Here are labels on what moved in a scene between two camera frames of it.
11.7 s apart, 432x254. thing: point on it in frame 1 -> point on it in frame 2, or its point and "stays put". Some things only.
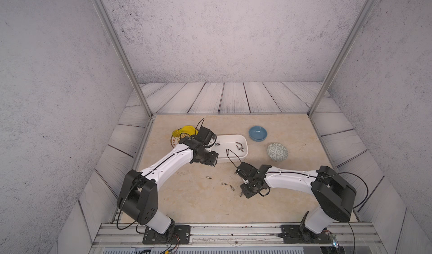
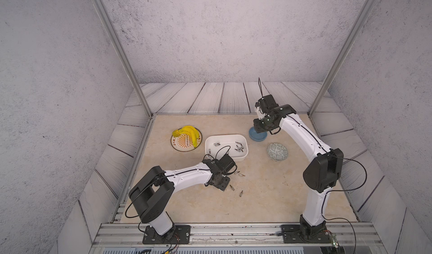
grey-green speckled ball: (277, 152) stays put
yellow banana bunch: (188, 129) stays put
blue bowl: (257, 133) stays put
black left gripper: (212, 160) -> (224, 187)
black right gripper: (246, 194) -> (255, 123)
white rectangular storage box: (231, 148) stays put
